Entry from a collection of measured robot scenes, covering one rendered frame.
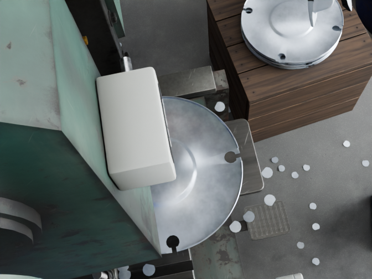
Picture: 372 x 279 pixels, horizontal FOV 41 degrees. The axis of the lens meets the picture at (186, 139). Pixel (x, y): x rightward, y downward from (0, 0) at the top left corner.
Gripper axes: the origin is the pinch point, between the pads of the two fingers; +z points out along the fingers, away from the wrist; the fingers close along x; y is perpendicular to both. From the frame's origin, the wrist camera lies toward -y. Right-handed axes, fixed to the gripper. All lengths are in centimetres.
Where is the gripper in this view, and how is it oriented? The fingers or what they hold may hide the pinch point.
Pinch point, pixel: (329, 19)
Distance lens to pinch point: 123.3
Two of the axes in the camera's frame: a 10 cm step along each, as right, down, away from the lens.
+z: 1.9, 9.1, 3.7
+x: 7.3, -3.8, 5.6
